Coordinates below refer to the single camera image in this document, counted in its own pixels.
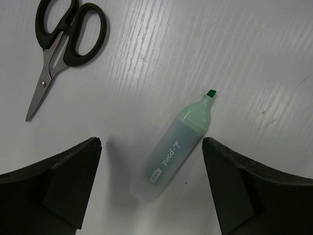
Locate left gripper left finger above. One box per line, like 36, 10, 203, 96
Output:
0, 137, 102, 235

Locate black handled scissors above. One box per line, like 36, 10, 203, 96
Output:
25, 0, 108, 122

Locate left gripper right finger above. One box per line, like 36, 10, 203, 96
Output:
202, 138, 313, 235

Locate green highlighter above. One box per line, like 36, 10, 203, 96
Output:
130, 90, 217, 202

